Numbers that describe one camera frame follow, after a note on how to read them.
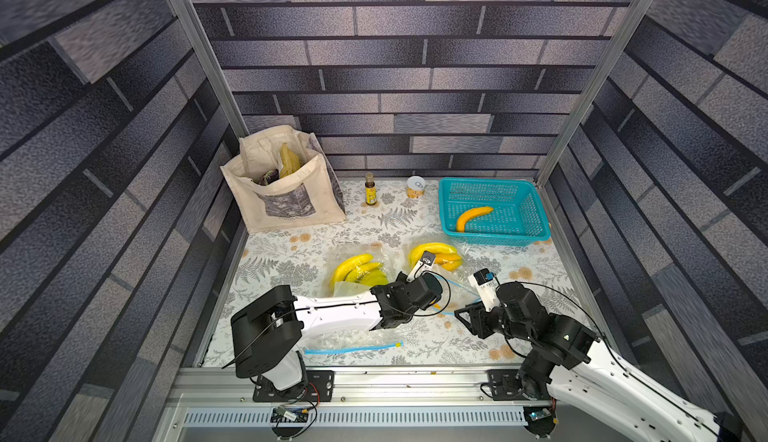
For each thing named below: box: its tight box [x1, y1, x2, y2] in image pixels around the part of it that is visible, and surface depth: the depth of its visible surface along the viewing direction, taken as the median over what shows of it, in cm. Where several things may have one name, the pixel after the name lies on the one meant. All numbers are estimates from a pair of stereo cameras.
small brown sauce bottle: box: [365, 172, 377, 206], surface depth 109 cm
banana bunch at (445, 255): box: [409, 242, 463, 272], surface depth 94 cm
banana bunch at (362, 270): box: [334, 254, 389, 287], surface depth 91 cm
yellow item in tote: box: [280, 142, 302, 179], surface depth 97 cm
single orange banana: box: [456, 206, 495, 233], surface depth 108 cm
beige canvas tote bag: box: [220, 125, 346, 232], surface depth 97 cm
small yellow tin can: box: [406, 176, 426, 199], surface depth 114 cm
